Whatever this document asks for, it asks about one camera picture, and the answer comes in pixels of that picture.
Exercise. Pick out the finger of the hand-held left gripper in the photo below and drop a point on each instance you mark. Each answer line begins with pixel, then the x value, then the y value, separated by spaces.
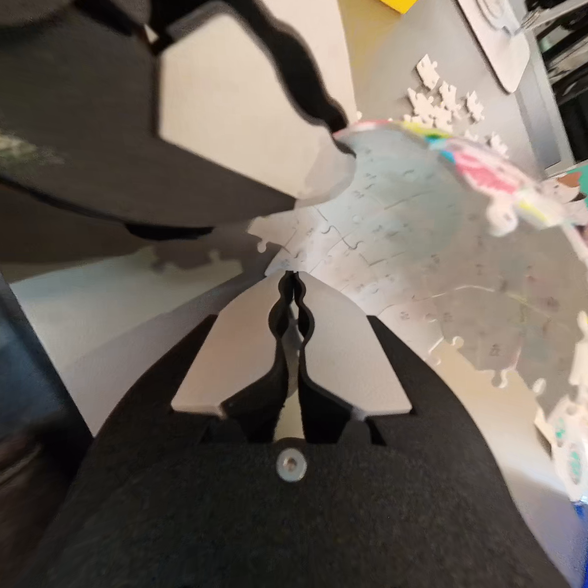
pixel 317 46
pixel 229 115

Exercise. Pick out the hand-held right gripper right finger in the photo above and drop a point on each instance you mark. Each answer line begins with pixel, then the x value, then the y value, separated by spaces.
pixel 353 363

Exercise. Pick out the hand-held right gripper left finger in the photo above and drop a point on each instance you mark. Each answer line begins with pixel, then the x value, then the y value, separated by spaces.
pixel 234 363

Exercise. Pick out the partly built colourful puzzle ball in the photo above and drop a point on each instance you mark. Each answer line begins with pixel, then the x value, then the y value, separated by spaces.
pixel 436 252

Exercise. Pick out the group of white puzzle pieces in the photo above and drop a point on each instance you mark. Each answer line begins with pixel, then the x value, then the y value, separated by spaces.
pixel 441 105

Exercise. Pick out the printed puzzle box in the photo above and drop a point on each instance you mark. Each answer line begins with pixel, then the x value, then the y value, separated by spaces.
pixel 574 181

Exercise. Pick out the yellow plastic bin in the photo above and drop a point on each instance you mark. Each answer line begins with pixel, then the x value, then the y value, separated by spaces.
pixel 399 5

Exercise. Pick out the white flat pad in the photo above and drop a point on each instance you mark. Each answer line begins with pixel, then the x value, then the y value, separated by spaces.
pixel 500 50

